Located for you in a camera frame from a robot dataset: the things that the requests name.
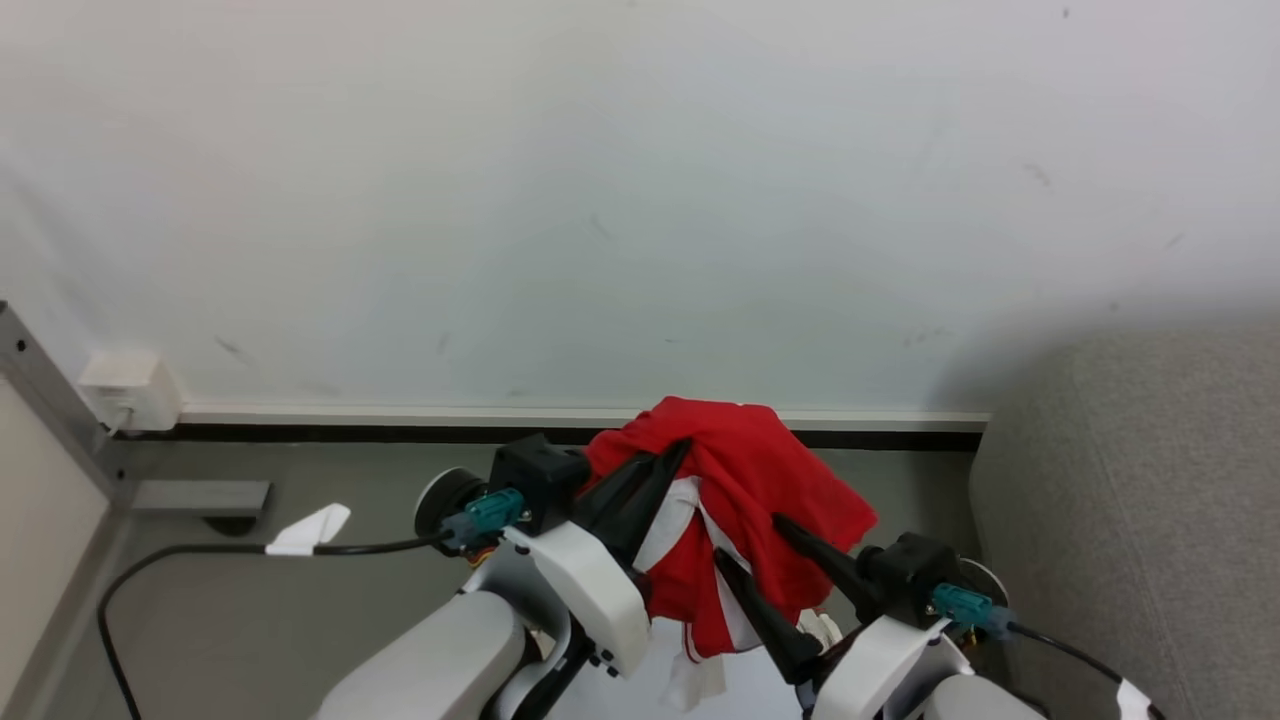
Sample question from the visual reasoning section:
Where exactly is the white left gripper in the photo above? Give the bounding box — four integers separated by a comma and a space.
503, 437, 693, 680

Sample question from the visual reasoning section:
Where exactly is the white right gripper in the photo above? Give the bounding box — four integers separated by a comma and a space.
713, 513, 973, 720

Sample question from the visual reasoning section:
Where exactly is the red and white garment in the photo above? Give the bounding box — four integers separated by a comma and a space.
584, 396, 880, 713

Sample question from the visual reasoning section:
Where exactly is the white and black baseboard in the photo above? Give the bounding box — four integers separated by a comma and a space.
140, 402, 992, 453

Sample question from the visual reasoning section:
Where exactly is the grey fabric sofa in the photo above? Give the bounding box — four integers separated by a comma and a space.
968, 322, 1280, 720

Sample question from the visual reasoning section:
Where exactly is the beige panel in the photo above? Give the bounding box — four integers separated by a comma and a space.
0, 378, 113, 716

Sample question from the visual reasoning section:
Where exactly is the teal left cable connector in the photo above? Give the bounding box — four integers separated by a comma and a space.
464, 488, 528, 534

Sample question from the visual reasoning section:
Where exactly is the teal cable connector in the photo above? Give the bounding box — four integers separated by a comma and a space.
464, 488, 528, 534
930, 584, 994, 628

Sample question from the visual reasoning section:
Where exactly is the teal right cable connector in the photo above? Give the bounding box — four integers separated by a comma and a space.
930, 584, 994, 628

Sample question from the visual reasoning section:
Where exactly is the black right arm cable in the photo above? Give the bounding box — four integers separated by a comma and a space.
1000, 620, 1169, 720

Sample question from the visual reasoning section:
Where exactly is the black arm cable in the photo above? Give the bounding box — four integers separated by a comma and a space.
1000, 620, 1169, 720
96, 535, 456, 720

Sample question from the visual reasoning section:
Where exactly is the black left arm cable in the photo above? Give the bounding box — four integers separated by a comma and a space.
96, 535, 456, 720

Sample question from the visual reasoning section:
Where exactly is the white wall socket box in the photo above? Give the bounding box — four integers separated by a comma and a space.
77, 349, 185, 434

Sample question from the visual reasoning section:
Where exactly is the grey metal frame post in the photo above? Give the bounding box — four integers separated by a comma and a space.
0, 300, 136, 506

